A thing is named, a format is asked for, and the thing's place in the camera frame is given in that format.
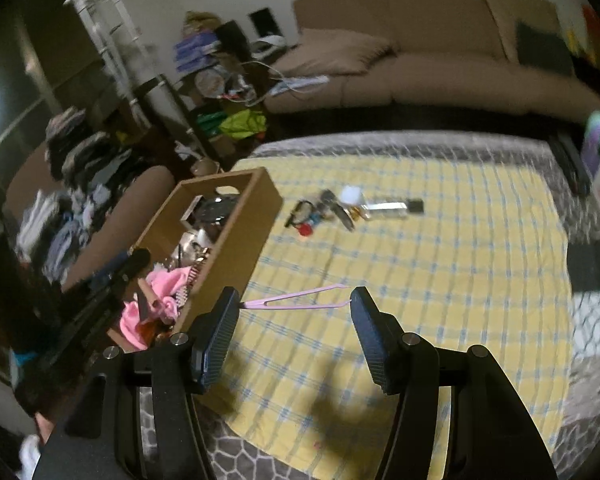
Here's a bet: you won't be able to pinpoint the pink cloth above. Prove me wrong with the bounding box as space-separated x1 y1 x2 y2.
119 266 197 351

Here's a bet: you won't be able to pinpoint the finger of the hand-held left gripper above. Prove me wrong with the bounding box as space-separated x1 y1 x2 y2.
92 247 153 291

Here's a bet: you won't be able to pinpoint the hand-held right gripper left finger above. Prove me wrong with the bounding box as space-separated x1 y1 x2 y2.
32 286 241 480

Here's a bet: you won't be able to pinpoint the clear glass bottle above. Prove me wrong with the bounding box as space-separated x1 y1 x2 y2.
365 199 425 219

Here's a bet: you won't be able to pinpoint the pink tweezers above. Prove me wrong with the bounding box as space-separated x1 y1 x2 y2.
240 284 353 310

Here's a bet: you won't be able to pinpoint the dark sofa cushion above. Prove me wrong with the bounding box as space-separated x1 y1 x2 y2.
515 21 576 77

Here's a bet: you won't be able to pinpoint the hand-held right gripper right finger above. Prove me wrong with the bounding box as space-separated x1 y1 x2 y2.
350 286 558 480

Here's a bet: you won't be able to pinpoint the brown sofa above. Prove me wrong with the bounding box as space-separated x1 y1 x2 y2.
264 0 600 123

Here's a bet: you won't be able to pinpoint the yellow plaid blanket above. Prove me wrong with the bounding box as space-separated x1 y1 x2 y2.
195 152 576 480

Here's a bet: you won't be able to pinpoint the round patterned plate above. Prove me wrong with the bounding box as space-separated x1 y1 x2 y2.
200 71 228 98

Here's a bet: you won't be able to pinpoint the black strap band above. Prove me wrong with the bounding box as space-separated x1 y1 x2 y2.
286 200 317 229

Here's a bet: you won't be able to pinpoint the paper sheet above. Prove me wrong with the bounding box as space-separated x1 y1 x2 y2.
270 75 331 96

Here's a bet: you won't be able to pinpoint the person's left forearm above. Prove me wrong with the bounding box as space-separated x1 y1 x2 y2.
17 410 56 480

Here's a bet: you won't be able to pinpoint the cardboard box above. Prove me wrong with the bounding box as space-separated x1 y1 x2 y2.
107 167 284 413

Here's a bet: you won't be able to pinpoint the brown armchair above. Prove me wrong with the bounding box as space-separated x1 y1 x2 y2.
2 164 176 293

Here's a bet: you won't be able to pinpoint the black flat item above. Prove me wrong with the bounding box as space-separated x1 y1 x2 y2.
566 241 600 292

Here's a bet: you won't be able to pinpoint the brown pillow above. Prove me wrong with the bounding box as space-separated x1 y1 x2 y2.
272 29 397 78

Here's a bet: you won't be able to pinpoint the white rack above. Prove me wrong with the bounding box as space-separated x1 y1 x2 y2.
62 0 153 128

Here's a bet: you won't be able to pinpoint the pile of clothes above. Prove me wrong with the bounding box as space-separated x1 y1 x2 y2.
15 105 151 286

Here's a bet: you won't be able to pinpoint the green bag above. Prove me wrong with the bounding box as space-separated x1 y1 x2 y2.
207 109 268 142

